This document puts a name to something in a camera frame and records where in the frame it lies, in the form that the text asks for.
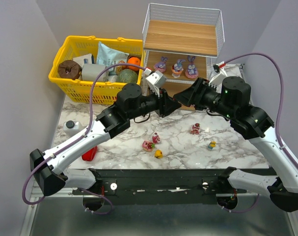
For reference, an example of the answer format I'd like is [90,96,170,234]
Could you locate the large purple bunny toy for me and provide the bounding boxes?
[185,55,199,79]

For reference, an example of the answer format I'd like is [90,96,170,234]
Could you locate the red white figure toy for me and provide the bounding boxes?
[190,123,200,135]

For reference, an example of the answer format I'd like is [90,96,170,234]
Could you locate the yellow blue duck toy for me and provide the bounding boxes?
[208,141,216,150]

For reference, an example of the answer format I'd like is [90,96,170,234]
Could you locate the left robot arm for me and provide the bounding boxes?
[29,83,181,197]

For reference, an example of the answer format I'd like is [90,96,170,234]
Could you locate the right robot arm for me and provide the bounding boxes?
[173,77,298,212]

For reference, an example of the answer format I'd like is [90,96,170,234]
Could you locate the pink bear toy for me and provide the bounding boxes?
[152,132,161,144]

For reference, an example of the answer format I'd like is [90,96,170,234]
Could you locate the green melon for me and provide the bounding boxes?
[116,69,138,84]

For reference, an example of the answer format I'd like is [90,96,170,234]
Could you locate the orange fruit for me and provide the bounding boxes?
[127,57,141,72]

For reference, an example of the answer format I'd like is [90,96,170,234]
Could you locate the brown onion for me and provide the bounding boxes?
[115,65,126,75]

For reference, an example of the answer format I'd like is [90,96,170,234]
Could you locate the white can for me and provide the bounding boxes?
[108,75,118,83]

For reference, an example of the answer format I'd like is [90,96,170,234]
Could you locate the blue snack bag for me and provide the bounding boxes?
[96,42,129,67]

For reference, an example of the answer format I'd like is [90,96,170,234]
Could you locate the white paper roll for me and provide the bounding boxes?
[81,63,106,82]

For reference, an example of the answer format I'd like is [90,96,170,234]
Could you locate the white blue box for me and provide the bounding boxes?
[73,54,95,67]

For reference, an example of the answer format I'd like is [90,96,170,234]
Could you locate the red bell pepper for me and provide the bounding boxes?
[81,146,98,162]

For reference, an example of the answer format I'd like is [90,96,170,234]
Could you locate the white plastic bottle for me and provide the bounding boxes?
[63,120,84,137]

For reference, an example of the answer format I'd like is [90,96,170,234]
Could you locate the brown chocolate donut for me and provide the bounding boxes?
[57,60,82,80]

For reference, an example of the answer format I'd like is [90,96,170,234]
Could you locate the yellow plastic basket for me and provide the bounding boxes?
[48,35,145,105]

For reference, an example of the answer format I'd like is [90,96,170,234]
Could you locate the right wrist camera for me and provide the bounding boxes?
[209,62,228,87]

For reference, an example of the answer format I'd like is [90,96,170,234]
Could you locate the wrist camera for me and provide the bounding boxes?
[145,71,166,97]
[209,62,228,87]

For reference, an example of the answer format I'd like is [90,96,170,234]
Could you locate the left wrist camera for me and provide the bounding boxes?
[145,71,166,97]

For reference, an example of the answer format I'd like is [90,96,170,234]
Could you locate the white wire wooden shelf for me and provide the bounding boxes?
[142,3,225,96]

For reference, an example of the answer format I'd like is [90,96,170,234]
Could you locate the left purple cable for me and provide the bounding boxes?
[22,64,149,205]

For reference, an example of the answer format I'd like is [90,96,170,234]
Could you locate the purple cable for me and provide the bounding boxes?
[22,64,149,205]
[222,53,298,213]

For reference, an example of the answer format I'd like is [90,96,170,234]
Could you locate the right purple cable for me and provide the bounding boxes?
[222,53,298,213]

